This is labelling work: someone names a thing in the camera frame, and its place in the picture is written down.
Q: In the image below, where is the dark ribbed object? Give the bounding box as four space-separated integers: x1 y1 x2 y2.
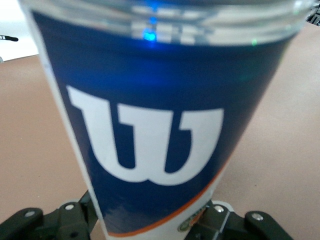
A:
306 11 320 26

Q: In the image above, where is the brown table mat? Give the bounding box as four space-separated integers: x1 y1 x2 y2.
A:
0 24 320 240

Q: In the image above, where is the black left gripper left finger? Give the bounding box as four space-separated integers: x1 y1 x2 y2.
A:
0 190 106 240

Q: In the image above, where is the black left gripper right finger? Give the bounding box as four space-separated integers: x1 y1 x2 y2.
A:
186 201 292 240

